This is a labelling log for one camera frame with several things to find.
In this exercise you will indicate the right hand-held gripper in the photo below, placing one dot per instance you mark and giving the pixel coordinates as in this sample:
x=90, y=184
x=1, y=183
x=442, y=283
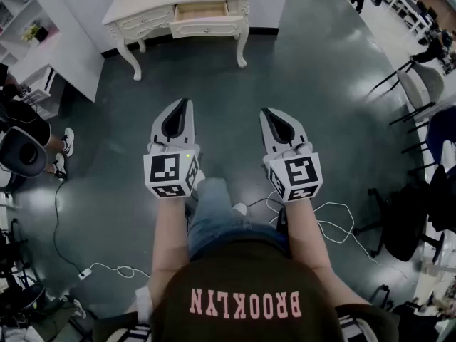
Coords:
x=299, y=173

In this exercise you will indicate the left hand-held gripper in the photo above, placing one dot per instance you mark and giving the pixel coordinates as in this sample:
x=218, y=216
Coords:
x=164, y=169

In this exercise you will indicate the large cream drawer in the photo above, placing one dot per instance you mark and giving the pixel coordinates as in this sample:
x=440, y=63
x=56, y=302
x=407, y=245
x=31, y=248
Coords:
x=210, y=28

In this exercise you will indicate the person's left forearm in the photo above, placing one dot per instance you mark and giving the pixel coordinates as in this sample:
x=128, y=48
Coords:
x=169, y=233

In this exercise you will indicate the person's right forearm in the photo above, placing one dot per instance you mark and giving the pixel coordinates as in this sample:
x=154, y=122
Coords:
x=306, y=237

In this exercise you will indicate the small cream drawer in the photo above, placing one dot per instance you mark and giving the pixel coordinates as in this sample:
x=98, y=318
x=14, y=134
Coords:
x=146, y=20

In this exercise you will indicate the person's white shoe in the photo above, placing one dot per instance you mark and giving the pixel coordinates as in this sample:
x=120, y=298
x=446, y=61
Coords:
x=239, y=208

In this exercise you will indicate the black hip-worn device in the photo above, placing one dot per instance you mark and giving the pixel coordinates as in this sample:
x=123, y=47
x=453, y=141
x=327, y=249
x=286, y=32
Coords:
x=282, y=221

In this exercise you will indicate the person's blue jeans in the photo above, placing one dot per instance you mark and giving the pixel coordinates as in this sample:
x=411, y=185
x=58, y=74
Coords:
x=213, y=219

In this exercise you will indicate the white shelf cabinet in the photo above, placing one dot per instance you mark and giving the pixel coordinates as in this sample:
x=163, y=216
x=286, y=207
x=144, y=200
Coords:
x=67, y=45

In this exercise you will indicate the grey chair with black legs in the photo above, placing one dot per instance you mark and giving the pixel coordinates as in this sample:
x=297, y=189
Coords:
x=418, y=84

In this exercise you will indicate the person's dark printed t-shirt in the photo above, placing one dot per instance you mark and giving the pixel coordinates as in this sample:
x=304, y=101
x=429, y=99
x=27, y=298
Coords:
x=249, y=276

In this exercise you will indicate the black office chair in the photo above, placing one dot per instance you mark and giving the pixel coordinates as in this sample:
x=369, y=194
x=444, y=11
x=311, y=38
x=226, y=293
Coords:
x=406, y=223

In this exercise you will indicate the blue chair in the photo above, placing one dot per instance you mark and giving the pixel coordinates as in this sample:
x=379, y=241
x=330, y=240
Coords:
x=438, y=134

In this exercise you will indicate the yellow plant in black pot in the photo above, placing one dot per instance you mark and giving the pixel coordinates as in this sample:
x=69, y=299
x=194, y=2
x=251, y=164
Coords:
x=35, y=33

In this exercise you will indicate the white power adapter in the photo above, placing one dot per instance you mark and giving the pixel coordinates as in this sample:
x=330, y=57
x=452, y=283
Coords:
x=85, y=274

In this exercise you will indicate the white desk frames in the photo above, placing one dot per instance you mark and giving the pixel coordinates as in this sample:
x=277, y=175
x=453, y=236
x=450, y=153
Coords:
x=409, y=9

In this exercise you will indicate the white fabric piece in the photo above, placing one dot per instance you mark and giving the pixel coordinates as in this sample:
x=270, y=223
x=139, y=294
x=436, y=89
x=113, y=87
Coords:
x=144, y=305

